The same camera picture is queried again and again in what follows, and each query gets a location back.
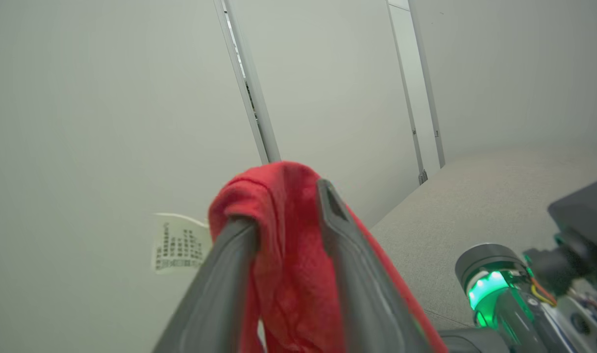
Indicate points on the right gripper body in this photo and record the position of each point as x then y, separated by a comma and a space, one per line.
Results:
514, 304

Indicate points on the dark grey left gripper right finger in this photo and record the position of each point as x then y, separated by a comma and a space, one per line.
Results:
362, 284

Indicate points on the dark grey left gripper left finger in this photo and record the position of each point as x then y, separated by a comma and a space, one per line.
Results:
215, 294

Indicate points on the red basketball jersey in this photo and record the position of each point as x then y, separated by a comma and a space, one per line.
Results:
288, 274

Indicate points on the grey fabric sofa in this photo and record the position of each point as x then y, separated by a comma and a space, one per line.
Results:
475, 206

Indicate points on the white partition panel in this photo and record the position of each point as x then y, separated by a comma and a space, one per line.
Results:
83, 122
514, 73
328, 98

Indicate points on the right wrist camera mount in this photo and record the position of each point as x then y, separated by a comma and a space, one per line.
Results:
585, 215

